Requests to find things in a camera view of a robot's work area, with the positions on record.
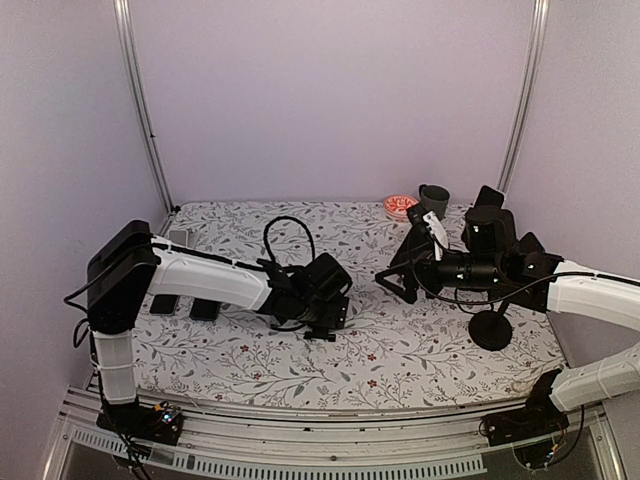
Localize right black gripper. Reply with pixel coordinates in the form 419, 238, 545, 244
375, 240, 503, 304

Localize black phone blue edge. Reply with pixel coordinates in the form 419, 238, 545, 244
189, 299, 221, 322

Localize white phone stand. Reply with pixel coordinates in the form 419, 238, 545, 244
167, 229, 198, 248

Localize black phone silver edge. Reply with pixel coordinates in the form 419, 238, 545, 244
149, 295, 179, 316

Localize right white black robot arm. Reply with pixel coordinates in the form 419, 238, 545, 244
375, 204, 639, 351

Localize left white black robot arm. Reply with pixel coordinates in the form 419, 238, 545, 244
63, 220, 353, 434

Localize black round base phone stand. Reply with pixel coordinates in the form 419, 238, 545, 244
389, 225, 436, 275

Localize black tall round-base stand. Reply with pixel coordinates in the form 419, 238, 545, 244
468, 300, 513, 352

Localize black phone on rear stand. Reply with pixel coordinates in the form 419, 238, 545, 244
474, 185, 505, 209

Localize black phone on round stand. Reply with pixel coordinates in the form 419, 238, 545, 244
517, 232, 545, 257

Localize floral patterned table mat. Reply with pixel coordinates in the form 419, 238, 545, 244
133, 201, 564, 411

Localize red white patterned bowl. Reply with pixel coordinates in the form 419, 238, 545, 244
383, 194, 419, 222

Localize dark grey mug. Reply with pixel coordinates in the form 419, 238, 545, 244
418, 184, 450, 220

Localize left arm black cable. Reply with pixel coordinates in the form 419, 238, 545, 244
262, 215, 316, 271

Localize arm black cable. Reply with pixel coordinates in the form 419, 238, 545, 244
414, 269, 640, 306
262, 215, 316, 271

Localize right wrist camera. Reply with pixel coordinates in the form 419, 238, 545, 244
406, 203, 450, 261

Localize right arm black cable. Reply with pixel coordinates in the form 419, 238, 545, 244
414, 269, 640, 306

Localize front aluminium rail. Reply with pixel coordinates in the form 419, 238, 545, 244
43, 388, 625, 479

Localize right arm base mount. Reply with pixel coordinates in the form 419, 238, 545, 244
478, 369, 569, 470

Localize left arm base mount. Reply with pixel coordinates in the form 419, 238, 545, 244
96, 398, 184, 446

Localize right aluminium frame post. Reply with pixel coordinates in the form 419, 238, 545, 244
497, 0, 550, 194

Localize aluminium frame post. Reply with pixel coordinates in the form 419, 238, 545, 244
113, 0, 174, 213
497, 0, 550, 194

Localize left aluminium frame post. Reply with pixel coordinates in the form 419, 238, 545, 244
113, 0, 174, 213

